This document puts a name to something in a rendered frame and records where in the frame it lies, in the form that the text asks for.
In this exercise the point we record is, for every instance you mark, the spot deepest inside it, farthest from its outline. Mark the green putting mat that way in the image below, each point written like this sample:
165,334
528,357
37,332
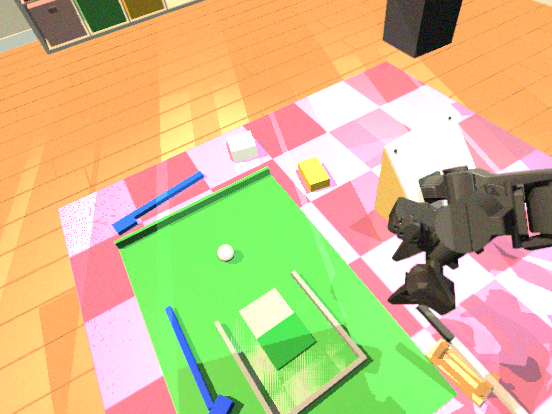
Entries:
178,266

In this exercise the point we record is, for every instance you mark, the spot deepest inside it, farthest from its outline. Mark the blue putter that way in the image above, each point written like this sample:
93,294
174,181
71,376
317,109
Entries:
222,405
129,220

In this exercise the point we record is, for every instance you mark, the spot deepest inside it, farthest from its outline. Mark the white golf ball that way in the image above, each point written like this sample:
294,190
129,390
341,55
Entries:
225,252

